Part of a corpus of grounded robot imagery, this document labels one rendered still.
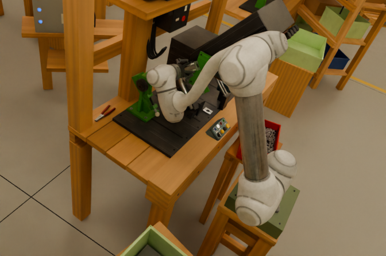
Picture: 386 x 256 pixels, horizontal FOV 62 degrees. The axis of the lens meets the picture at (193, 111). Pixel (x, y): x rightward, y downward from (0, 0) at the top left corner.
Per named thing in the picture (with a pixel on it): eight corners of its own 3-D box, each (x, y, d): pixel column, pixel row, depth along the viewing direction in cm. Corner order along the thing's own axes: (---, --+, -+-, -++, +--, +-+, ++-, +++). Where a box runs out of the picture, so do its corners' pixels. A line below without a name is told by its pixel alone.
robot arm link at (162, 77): (157, 65, 167) (164, 90, 169) (139, 69, 154) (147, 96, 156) (174, 61, 162) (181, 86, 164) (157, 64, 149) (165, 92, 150)
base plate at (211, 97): (253, 80, 251) (253, 77, 250) (170, 159, 173) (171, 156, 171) (207, 56, 264) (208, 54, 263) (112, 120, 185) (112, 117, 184)
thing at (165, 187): (271, 90, 270) (278, 76, 260) (166, 213, 162) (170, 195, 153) (257, 83, 274) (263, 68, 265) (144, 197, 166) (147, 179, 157)
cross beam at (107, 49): (208, 12, 256) (211, 1, 251) (81, 72, 163) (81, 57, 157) (203, 10, 258) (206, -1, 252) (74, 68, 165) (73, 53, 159)
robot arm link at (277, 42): (244, 33, 131) (228, 42, 122) (286, 19, 120) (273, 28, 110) (255, 62, 135) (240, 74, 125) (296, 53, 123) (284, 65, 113)
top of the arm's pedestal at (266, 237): (293, 202, 177) (296, 198, 174) (273, 247, 154) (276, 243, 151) (242, 171, 186) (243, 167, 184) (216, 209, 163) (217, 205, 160)
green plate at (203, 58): (210, 89, 200) (222, 58, 191) (204, 91, 193) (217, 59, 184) (194, 80, 204) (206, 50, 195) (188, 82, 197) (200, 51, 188)
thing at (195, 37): (207, 77, 237) (219, 35, 216) (184, 94, 215) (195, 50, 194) (186, 66, 243) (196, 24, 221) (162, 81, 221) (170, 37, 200)
